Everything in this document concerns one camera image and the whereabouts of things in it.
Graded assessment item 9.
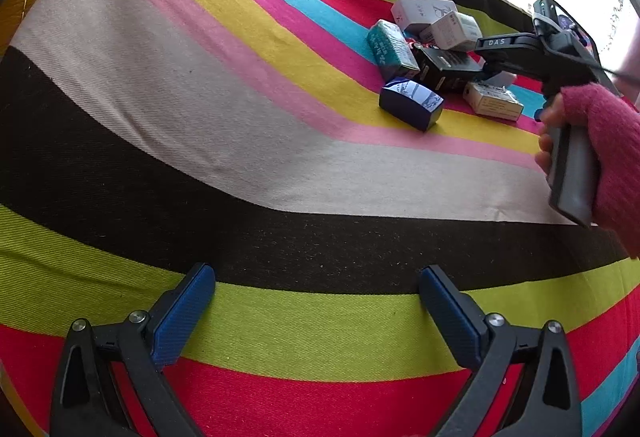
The person's right forearm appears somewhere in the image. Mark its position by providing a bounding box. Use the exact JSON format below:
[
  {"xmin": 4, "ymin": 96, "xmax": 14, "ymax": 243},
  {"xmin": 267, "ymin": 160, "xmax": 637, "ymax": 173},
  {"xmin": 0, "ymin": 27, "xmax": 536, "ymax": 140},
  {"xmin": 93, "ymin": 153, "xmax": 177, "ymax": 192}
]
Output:
[{"xmin": 559, "ymin": 84, "xmax": 640, "ymax": 260}]

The colourful striped cloth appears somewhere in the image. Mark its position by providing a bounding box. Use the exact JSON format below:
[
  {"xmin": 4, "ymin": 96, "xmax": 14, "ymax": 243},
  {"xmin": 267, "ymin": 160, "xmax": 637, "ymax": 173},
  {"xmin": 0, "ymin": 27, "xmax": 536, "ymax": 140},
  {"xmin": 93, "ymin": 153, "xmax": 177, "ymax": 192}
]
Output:
[{"xmin": 0, "ymin": 0, "xmax": 640, "ymax": 437}]

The thin black cable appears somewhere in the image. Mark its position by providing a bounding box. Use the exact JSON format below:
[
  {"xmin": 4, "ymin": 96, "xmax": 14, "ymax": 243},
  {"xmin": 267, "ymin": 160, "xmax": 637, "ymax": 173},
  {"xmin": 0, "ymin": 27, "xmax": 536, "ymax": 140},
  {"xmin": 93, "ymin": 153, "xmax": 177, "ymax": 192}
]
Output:
[{"xmin": 550, "ymin": 37, "xmax": 640, "ymax": 82}]

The person's right hand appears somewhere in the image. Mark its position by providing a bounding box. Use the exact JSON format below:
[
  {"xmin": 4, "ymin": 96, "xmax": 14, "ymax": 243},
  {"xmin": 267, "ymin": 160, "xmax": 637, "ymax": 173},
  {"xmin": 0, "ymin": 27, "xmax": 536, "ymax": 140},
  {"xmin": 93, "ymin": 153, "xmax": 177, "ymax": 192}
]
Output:
[{"xmin": 534, "ymin": 92, "xmax": 568, "ymax": 174}]

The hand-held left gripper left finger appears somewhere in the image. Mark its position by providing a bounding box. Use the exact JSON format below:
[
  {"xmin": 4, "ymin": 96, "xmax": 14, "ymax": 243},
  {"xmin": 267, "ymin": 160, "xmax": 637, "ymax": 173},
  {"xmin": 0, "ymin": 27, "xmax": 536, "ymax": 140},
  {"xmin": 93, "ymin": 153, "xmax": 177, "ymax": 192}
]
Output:
[{"xmin": 50, "ymin": 262, "xmax": 217, "ymax": 437}]

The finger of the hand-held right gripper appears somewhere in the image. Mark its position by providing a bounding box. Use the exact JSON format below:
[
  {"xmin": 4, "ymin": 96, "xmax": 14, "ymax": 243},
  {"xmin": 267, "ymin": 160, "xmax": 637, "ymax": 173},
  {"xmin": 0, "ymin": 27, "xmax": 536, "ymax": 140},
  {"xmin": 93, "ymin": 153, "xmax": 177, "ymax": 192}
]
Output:
[
  {"xmin": 474, "ymin": 33, "xmax": 538, "ymax": 63},
  {"xmin": 470, "ymin": 60, "xmax": 516, "ymax": 80}
]

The white box with black logo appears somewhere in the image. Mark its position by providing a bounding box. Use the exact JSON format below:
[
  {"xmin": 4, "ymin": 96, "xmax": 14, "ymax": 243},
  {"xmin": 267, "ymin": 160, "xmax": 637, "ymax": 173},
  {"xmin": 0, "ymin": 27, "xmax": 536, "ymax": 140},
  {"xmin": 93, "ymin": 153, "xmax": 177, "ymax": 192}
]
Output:
[{"xmin": 391, "ymin": 0, "xmax": 456, "ymax": 33}]

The white and grey box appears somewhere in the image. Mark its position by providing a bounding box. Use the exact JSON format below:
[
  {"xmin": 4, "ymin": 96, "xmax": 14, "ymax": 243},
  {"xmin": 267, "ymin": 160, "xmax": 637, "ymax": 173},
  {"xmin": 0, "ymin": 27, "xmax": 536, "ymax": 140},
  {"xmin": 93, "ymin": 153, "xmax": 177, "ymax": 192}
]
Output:
[{"xmin": 419, "ymin": 12, "xmax": 483, "ymax": 52}]

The white box with orange print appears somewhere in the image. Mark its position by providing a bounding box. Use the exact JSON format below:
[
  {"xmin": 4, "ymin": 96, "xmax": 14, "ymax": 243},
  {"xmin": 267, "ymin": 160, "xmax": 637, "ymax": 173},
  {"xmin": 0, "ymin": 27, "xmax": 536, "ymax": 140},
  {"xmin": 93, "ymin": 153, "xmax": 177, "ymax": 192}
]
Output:
[{"xmin": 462, "ymin": 81, "xmax": 524, "ymax": 120}]

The teal box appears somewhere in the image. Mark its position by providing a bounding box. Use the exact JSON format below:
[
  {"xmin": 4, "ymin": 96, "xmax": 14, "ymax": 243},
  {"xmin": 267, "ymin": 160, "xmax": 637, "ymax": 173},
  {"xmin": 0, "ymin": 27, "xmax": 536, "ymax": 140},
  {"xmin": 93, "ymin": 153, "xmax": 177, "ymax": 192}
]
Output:
[{"xmin": 367, "ymin": 20, "xmax": 421, "ymax": 80}]

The navy blue box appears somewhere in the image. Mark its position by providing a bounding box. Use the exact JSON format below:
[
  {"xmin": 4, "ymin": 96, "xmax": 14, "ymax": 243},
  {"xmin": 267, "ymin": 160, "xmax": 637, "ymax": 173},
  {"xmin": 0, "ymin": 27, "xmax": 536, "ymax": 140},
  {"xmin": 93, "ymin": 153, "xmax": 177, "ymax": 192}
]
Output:
[{"xmin": 379, "ymin": 76, "xmax": 445, "ymax": 132}]

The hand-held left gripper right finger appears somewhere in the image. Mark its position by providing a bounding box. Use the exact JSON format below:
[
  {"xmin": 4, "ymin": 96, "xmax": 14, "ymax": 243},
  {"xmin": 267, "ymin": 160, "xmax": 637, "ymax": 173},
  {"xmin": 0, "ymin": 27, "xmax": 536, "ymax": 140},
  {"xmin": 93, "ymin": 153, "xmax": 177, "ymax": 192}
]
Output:
[{"xmin": 419, "ymin": 265, "xmax": 583, "ymax": 437}]

